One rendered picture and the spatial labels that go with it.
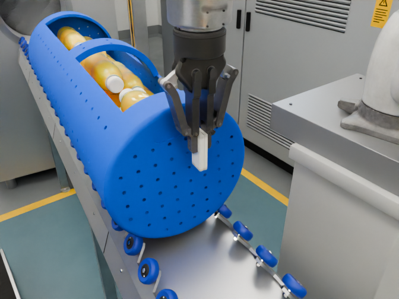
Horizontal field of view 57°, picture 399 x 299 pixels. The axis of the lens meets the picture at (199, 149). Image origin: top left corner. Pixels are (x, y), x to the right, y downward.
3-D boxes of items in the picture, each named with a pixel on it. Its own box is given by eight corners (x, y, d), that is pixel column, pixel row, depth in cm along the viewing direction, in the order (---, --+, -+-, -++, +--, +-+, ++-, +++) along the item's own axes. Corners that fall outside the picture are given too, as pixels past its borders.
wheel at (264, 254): (283, 264, 66) (275, 272, 66) (274, 254, 70) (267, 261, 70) (266, 248, 65) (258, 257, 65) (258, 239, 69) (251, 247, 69)
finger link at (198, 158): (203, 134, 59) (199, 136, 58) (203, 171, 62) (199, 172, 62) (195, 127, 61) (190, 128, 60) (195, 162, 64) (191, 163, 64)
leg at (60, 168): (69, 186, 243) (48, 99, 210) (70, 191, 238) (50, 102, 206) (60, 189, 240) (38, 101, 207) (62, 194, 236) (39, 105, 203)
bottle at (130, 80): (130, 72, 110) (155, 93, 96) (113, 88, 110) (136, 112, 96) (114, 55, 105) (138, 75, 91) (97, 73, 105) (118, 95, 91)
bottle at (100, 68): (95, 43, 101) (117, 63, 87) (110, 63, 105) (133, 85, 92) (75, 59, 100) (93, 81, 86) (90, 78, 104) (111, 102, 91)
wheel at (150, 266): (145, 259, 67) (136, 258, 66) (161, 257, 65) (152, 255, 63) (143, 285, 65) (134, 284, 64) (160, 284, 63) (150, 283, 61)
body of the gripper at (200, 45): (184, 35, 46) (186, 102, 51) (240, 26, 50) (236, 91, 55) (160, 23, 52) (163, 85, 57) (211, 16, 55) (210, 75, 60)
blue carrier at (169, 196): (116, 79, 145) (100, 3, 129) (246, 205, 80) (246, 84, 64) (43, 99, 134) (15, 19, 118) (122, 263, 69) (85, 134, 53)
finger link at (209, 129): (195, 61, 56) (203, 60, 56) (197, 126, 62) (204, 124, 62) (208, 69, 53) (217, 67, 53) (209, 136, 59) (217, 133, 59)
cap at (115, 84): (115, 72, 88) (118, 74, 87) (124, 84, 90) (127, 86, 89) (103, 82, 87) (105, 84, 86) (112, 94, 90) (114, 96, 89)
